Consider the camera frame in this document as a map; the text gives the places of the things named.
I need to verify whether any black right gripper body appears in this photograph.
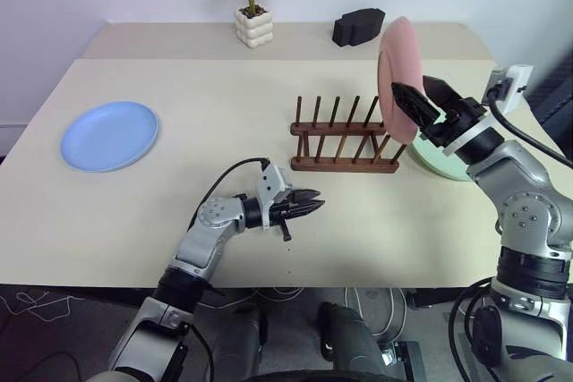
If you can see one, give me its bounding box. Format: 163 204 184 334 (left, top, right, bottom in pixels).
417 97 489 149

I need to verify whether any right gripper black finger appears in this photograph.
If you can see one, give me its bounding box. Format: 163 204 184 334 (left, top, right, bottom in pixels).
422 75 466 110
390 81 440 131

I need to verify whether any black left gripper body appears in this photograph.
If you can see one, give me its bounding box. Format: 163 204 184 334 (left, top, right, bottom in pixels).
269 191 301 242

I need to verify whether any pink plate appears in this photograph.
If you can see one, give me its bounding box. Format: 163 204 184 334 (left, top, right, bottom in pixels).
376 16 424 144

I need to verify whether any wooden dish rack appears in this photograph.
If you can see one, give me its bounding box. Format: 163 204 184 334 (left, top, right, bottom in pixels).
289 95 406 174

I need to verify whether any green plate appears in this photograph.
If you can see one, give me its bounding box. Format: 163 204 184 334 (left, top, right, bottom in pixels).
405 129 475 183

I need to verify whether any black chair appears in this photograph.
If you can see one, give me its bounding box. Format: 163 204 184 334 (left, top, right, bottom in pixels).
526 47 573 144

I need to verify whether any dark rounded shape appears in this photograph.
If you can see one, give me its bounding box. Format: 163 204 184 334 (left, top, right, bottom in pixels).
316 301 389 382

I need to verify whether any grey rounded shape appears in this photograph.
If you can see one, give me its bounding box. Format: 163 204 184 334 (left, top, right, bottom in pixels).
209 301 269 382

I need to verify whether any white bubble plant pot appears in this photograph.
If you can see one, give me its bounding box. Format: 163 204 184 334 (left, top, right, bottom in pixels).
235 4 275 50

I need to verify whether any metal table foot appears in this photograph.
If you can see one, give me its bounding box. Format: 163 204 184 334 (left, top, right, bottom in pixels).
379 339 423 382

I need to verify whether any blue plate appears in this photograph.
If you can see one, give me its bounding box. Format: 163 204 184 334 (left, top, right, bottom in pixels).
60 101 160 174

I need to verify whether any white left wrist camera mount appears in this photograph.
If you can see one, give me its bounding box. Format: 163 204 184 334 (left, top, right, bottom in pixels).
255 162 295 233

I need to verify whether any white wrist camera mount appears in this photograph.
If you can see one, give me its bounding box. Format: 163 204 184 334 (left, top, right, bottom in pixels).
442 64 535 156
255 162 295 233

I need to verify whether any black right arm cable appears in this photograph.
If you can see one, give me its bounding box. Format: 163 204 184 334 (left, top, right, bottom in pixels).
486 85 573 165

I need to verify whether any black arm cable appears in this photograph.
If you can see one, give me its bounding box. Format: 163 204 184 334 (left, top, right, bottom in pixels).
486 85 573 165
190 157 272 229

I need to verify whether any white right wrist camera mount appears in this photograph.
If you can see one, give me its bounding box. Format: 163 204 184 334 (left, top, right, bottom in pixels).
442 64 535 156

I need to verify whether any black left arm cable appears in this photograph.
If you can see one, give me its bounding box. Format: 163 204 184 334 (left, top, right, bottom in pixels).
190 157 272 229

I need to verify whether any white cable bundle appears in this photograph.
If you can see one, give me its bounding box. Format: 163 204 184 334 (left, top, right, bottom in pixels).
343 286 406 339

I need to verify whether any thick black looped cable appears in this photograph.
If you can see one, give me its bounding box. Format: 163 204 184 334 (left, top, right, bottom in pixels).
449 277 503 382

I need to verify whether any thin white string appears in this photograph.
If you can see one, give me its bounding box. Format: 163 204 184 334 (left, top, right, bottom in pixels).
0 290 73 326

